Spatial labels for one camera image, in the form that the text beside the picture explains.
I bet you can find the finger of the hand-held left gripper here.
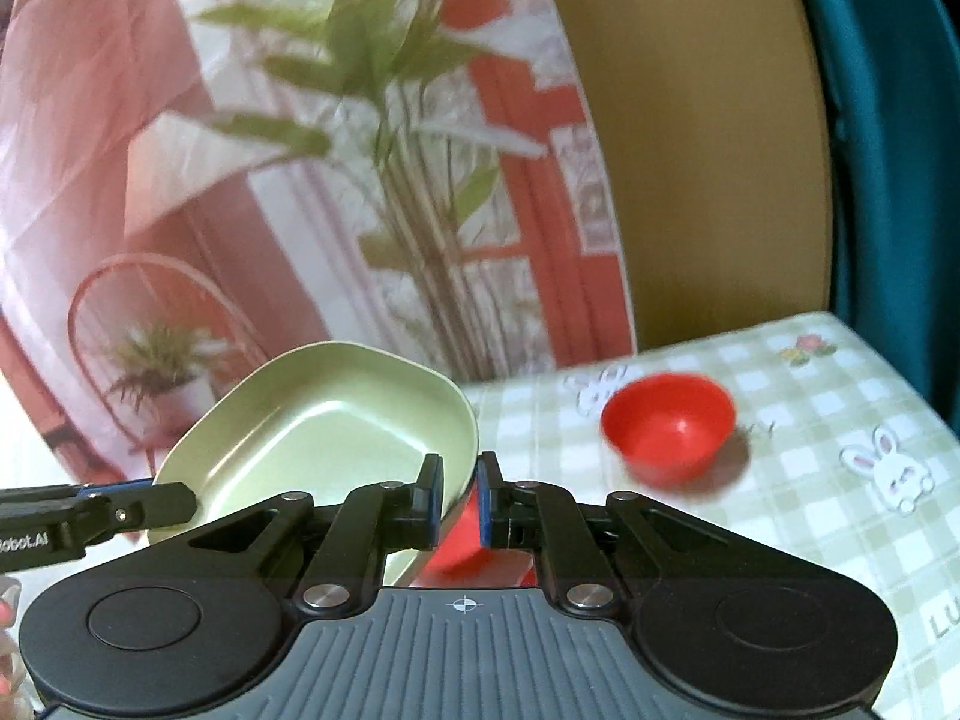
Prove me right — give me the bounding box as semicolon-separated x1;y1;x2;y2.
71;481;201;542

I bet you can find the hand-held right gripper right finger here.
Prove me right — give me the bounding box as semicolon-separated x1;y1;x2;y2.
476;451;745;610

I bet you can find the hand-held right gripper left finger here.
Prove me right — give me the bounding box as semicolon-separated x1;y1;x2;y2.
187;453;445;617

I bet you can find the pale green rectangular plate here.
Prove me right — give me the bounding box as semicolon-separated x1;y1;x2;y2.
146;341;481;587

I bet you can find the red plastic bowl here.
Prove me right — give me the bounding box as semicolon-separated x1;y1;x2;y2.
600;373;737;488
415;496;541;587

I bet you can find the green checkered tablecloth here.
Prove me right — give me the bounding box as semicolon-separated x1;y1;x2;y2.
459;311;960;720

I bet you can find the printed plant backdrop cloth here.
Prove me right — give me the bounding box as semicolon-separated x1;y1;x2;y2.
0;0;640;541

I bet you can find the teal curtain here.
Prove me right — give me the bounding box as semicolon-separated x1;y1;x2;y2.
784;0;960;432

